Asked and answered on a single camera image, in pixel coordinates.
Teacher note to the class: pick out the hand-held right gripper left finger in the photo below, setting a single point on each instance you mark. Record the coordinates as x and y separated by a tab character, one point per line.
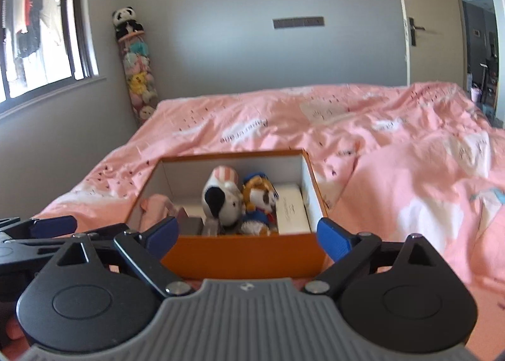
163	234

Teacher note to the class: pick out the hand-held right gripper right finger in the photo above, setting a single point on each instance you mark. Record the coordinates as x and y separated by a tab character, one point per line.
331	238

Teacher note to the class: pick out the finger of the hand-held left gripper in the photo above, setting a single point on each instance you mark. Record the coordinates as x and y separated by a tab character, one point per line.
51	226
31	250

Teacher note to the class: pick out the dark grey box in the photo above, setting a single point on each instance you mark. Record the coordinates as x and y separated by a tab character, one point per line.
191	225

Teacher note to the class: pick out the grey speckled card box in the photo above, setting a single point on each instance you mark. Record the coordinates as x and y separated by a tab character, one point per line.
211	228

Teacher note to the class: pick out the white rectangular case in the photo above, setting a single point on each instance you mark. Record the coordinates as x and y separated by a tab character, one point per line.
292	211

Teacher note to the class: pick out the white plush dog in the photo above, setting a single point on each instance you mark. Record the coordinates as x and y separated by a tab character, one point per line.
229	207

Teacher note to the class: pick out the orange cardboard box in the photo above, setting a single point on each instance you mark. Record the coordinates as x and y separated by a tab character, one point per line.
236	254

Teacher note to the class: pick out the plush toy with blue hat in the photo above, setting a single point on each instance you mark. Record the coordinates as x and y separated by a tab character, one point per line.
256	199

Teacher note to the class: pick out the pink printed blanket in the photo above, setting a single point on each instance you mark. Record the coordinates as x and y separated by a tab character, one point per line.
394	155

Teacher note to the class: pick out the clear tube of plush toys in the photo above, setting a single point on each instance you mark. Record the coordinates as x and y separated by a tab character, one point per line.
140	80

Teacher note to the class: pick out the window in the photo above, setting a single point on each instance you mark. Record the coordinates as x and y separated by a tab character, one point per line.
43	29

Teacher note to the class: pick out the hanging clothes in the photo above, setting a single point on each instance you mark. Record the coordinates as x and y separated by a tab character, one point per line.
27	29

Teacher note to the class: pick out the panda plush toy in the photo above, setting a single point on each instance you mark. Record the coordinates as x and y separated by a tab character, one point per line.
127	21

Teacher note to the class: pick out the grey wall switch panel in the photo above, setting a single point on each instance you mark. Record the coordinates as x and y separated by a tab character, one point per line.
298	22

